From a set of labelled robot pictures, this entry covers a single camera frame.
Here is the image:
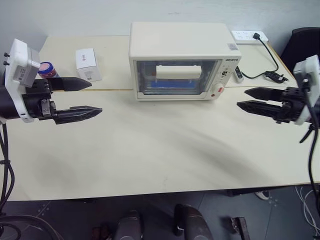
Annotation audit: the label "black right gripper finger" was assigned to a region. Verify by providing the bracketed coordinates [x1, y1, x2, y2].
[244, 87, 286, 103]
[236, 100, 284, 121]

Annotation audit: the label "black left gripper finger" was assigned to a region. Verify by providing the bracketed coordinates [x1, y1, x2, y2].
[53, 105, 104, 125]
[46, 76, 93, 92]

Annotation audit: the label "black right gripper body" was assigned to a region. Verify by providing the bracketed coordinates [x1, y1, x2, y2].
[275, 86, 308, 125]

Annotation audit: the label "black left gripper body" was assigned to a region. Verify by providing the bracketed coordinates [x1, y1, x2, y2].
[21, 78, 58, 122]

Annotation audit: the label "blue-lidded food container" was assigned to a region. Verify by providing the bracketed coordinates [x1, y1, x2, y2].
[37, 61, 58, 80]

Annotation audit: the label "cream toaster oven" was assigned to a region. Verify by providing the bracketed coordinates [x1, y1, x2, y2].
[128, 21, 242, 102]

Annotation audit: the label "small white cardboard box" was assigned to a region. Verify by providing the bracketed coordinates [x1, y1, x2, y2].
[75, 47, 103, 82]

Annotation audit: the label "black chair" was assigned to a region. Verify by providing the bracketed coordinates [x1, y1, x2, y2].
[279, 27, 320, 70]

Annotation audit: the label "white power strip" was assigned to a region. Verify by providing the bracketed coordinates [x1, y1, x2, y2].
[231, 30, 269, 46]

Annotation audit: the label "white and black shoe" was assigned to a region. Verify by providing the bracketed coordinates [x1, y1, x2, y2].
[254, 190, 271, 201]

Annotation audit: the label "brown block on floor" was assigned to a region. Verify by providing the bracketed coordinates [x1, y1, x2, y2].
[230, 216, 249, 240]

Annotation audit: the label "dark rounded shape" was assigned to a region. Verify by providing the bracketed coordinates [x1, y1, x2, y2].
[116, 209, 145, 240]
[173, 203, 214, 240]

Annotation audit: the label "black power cord with plug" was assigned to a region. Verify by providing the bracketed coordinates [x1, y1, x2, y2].
[237, 32, 289, 84]

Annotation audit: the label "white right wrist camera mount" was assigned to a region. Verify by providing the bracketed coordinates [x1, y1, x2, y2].
[292, 55, 320, 126]

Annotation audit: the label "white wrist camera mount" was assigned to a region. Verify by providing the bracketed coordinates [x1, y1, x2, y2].
[4, 38, 41, 124]
[292, 55, 320, 126]

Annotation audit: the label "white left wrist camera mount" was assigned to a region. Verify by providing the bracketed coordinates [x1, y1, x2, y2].
[4, 38, 41, 124]

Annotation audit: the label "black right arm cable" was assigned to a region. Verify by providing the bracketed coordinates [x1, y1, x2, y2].
[299, 77, 320, 194]

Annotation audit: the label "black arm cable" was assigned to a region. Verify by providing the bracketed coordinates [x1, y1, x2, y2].
[0, 121, 16, 216]
[299, 77, 320, 194]

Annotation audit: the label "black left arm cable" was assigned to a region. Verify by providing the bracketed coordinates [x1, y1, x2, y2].
[0, 121, 16, 216]

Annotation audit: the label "white floor cables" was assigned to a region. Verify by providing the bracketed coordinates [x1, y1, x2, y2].
[294, 185, 320, 236]

